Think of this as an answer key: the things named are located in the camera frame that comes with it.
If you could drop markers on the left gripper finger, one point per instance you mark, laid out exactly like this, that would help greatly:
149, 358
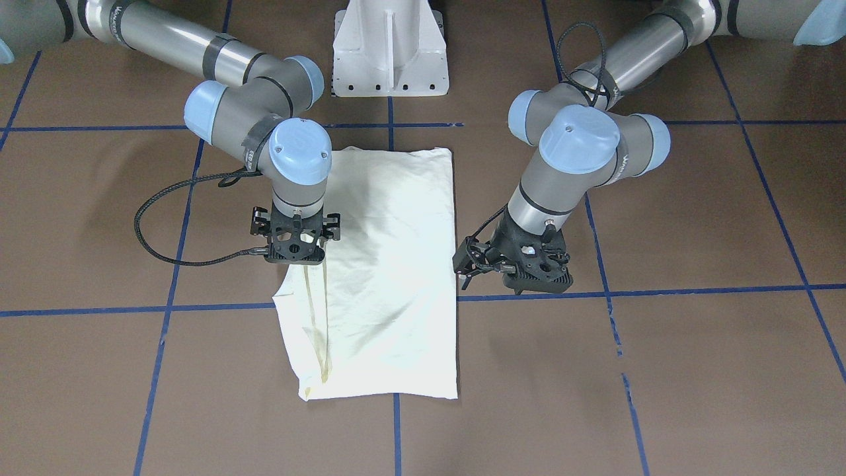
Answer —
473, 257

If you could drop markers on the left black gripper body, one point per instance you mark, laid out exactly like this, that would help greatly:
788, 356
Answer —
505, 242

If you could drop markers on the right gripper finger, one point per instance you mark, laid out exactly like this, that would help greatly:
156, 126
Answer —
260, 221
330, 229

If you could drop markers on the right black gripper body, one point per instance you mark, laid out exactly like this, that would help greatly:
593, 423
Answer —
259, 222

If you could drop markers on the cream long-sleeve cat shirt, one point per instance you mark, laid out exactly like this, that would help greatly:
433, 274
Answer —
379, 315

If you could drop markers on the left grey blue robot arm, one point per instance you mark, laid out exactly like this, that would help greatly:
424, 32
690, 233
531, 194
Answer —
581, 144

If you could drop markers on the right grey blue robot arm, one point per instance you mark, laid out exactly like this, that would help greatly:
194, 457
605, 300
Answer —
249, 103

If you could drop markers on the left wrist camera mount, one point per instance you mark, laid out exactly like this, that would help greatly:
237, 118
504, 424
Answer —
540, 269

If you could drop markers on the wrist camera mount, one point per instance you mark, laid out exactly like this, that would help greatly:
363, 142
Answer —
294, 247
540, 269

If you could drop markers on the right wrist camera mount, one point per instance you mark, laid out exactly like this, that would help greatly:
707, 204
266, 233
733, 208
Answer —
294, 247

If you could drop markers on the white camera post base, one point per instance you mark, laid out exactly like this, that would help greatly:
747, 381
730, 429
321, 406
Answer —
389, 49

